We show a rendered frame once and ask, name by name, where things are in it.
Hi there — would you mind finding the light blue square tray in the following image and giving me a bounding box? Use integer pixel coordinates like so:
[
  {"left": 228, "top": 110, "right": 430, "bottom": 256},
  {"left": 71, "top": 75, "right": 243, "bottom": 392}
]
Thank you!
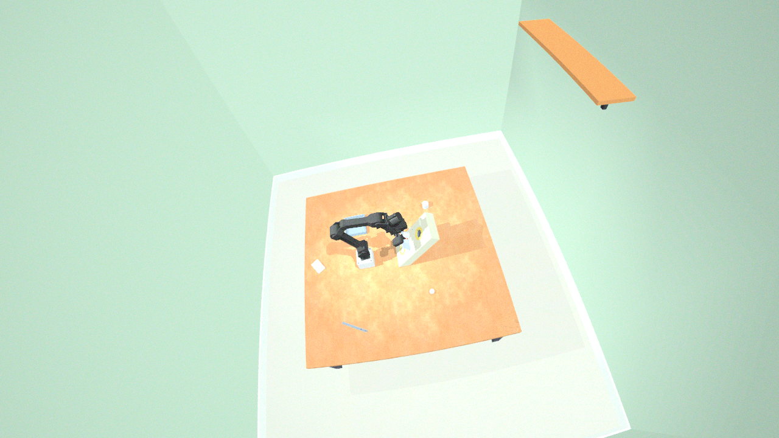
[{"left": 344, "top": 214, "right": 367, "bottom": 237}]

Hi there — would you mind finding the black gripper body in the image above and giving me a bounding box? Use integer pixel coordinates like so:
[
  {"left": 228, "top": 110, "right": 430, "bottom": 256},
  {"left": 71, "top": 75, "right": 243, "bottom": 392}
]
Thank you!
[{"left": 386, "top": 225, "right": 403, "bottom": 247}]

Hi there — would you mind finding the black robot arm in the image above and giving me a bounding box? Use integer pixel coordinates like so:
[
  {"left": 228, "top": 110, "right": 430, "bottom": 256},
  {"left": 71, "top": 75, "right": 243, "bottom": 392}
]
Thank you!
[{"left": 330, "top": 212, "right": 408, "bottom": 261}]

